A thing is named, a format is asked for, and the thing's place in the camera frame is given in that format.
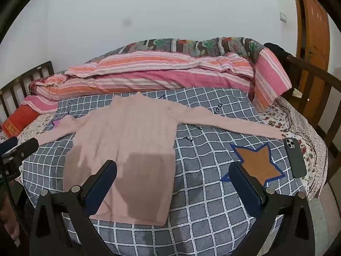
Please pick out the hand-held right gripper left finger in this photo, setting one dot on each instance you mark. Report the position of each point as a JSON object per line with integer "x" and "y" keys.
{"x": 102, "y": 182}

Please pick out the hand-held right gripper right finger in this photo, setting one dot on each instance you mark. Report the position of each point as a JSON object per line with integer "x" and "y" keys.
{"x": 243, "y": 184}

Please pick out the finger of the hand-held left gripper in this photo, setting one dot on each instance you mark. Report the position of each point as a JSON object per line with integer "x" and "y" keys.
{"x": 9, "y": 144}
{"x": 28, "y": 149}

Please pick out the pink ribbed sweater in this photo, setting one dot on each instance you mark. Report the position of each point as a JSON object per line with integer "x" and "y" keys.
{"x": 128, "y": 128}

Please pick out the person's left hand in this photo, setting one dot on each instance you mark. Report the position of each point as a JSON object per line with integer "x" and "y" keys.
{"x": 8, "y": 224}

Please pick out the red pillow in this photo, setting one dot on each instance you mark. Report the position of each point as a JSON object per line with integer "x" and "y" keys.
{"x": 18, "y": 120}

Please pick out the grey checked star blanket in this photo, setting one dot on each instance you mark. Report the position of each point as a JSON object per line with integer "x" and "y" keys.
{"x": 202, "y": 192}

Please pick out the smartphone in dark case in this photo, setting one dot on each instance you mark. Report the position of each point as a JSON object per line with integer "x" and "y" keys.
{"x": 294, "y": 157}

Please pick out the small white paper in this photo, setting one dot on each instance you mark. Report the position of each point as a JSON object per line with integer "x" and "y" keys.
{"x": 297, "y": 93}

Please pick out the pink orange striped quilt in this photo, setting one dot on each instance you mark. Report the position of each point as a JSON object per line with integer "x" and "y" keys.
{"x": 159, "y": 69}

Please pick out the dark wooden bed footboard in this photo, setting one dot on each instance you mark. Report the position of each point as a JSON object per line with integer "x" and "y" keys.
{"x": 319, "y": 77}

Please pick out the black clothing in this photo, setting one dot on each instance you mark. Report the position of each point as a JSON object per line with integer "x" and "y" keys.
{"x": 275, "y": 50}

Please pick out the floral patchwork quilt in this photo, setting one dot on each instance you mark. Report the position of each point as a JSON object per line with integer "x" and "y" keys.
{"x": 186, "y": 45}

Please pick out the brown wooden door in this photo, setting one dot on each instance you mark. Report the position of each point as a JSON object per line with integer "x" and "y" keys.
{"x": 314, "y": 32}

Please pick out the white wall switch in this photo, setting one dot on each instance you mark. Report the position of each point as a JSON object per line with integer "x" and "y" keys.
{"x": 283, "y": 16}

